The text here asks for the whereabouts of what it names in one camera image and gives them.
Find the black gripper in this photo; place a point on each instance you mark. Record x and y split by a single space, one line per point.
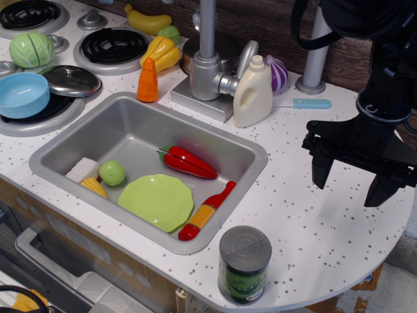
366 144

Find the orange toy carrot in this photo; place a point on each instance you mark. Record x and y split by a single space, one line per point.
147 90

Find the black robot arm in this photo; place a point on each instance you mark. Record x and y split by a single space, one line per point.
390 93

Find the light green plastic plate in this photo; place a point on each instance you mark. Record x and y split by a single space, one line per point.
161 200

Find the grey vertical pole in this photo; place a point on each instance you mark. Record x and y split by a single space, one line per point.
311 83

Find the cream toy detergent bottle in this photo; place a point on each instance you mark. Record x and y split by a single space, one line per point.
254 96

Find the purple white toy onion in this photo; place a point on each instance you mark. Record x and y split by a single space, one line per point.
279 73

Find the grey green toy can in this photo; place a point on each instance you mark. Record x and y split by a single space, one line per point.
244 256

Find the silver toy faucet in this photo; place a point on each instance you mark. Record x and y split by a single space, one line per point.
209 90

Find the red toy ketchup bottle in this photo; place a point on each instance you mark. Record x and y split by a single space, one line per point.
204 213

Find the silver metal pot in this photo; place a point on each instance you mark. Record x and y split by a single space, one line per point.
227 48

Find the red toy chili pepper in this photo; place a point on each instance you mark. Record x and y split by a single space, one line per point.
184 161

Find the yellow toy bell pepper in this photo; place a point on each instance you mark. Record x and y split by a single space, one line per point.
163 52

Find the small green toy vegetable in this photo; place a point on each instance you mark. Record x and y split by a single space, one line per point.
170 32

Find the green toy apple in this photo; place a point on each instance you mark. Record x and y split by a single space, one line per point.
112 172

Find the yellow toy banana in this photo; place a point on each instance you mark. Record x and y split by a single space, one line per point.
150 25

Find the yellow toy corn cob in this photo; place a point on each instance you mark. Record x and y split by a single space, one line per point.
93 185

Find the white toy block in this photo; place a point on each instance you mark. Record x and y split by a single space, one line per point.
84 169

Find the black back right burner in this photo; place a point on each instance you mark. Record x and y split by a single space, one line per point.
112 51

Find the black burner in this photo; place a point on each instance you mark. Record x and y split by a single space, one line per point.
46 17
112 51
59 112

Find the black front left burner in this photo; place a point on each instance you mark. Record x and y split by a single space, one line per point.
59 112

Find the silver stove knob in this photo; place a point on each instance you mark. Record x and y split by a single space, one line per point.
59 43
92 21
8 68

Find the silver pot lid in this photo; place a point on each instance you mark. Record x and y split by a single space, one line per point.
71 81

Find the silver stove knob middle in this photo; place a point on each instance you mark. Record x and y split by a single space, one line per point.
59 43

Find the blue plastic bowl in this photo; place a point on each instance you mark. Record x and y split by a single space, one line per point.
23 95

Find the green toy cabbage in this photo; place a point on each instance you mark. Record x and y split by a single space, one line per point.
31 49

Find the yellow object lower corner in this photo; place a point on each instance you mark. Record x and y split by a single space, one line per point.
25 303

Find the silver stove knob left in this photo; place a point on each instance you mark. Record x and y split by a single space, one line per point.
8 68

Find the black back left burner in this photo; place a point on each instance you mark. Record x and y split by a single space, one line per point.
46 17

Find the blue handled toy knife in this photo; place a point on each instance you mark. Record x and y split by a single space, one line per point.
303 103

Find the grey oven door handle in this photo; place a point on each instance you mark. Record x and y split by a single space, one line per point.
74 289

